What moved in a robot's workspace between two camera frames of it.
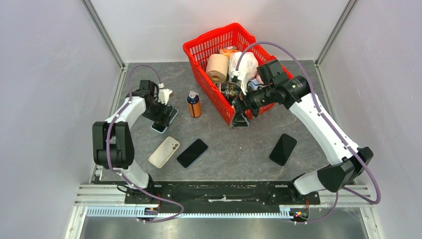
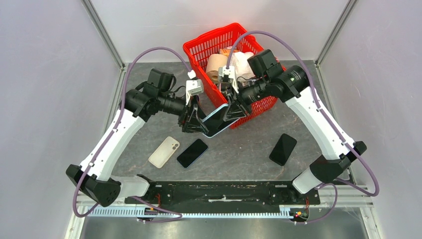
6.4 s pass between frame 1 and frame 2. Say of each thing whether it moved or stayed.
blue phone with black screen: stayed
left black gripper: moved
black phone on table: stayed
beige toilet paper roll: stayed
